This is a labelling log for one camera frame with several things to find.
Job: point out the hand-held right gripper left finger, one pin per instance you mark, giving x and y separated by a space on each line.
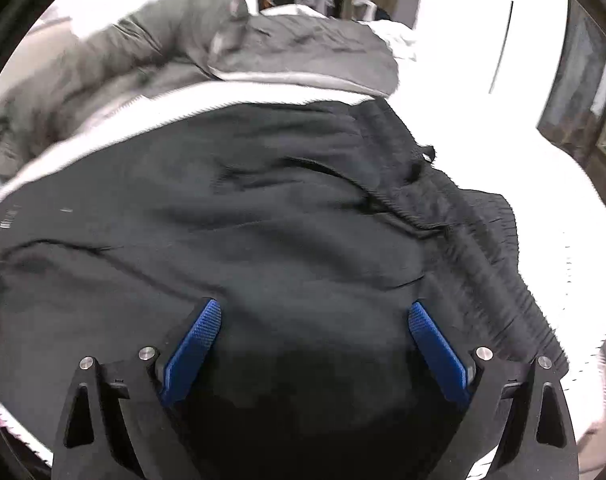
190 350

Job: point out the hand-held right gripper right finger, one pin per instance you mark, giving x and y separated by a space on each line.
438 350

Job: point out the black pants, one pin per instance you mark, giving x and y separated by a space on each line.
263 220

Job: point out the bed with honeycomb sheet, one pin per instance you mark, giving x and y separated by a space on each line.
543 200

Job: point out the grey duvet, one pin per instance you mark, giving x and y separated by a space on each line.
133 55

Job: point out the dark glass wardrobe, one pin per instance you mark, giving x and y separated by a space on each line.
578 90

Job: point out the white crumpled blanket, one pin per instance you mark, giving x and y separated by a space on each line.
395 35

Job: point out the white office chair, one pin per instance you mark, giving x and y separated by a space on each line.
364 0

